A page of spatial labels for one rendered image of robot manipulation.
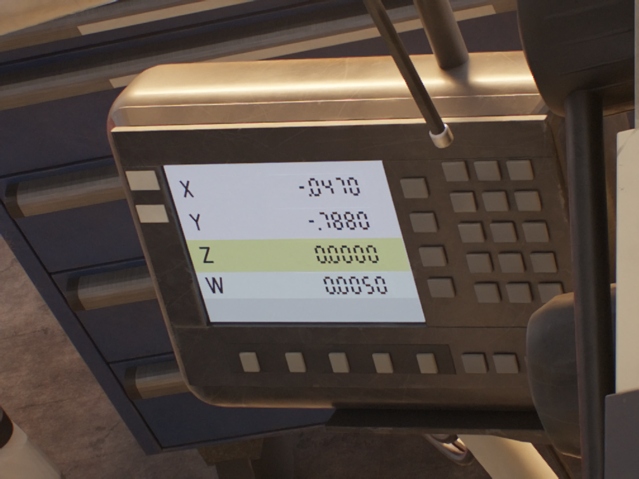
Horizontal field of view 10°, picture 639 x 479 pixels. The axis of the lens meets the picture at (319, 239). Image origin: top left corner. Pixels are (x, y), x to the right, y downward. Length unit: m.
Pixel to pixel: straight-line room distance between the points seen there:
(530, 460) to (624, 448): 1.29
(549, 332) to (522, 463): 1.01
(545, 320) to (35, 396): 2.68
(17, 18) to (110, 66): 1.63
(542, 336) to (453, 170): 0.76
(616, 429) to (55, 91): 2.17
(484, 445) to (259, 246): 0.25
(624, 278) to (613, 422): 0.07
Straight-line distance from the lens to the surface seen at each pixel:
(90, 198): 3.40
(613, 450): 1.15
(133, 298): 3.50
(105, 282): 3.50
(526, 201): 2.18
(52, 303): 3.56
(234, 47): 3.22
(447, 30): 2.19
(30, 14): 1.64
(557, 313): 1.44
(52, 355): 4.13
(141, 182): 2.30
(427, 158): 2.19
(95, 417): 4.03
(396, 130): 2.19
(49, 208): 3.42
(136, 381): 3.60
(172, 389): 3.60
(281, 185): 2.25
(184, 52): 3.24
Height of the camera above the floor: 2.74
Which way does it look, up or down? 42 degrees down
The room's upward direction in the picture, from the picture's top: 30 degrees counter-clockwise
